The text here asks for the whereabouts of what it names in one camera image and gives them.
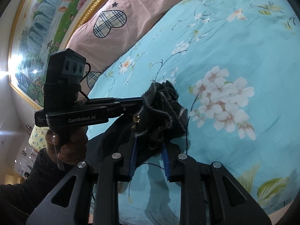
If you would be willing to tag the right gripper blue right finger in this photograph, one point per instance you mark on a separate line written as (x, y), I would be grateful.
(165, 159)

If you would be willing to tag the person's left forearm black sleeve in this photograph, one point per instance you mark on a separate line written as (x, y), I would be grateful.
(18, 201)

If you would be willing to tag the black fleece pants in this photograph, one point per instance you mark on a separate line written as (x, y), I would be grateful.
(159, 120)

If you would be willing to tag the light blue floral bedsheet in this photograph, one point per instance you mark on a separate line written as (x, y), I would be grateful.
(235, 66)

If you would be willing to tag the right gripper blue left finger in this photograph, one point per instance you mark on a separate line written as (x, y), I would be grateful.
(132, 156)

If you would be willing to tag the yellow cartoon print pillow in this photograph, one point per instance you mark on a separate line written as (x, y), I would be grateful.
(37, 138)

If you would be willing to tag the person's left hand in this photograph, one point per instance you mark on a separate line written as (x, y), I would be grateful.
(71, 151)

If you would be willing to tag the gold framed landscape painting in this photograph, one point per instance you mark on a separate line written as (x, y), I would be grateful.
(40, 28)

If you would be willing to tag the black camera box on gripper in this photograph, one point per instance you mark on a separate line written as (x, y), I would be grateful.
(64, 73)

